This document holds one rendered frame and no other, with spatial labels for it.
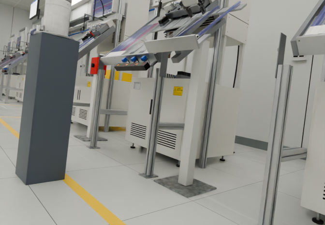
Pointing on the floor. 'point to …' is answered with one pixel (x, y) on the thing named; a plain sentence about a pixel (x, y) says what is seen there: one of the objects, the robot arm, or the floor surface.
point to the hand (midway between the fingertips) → (197, 12)
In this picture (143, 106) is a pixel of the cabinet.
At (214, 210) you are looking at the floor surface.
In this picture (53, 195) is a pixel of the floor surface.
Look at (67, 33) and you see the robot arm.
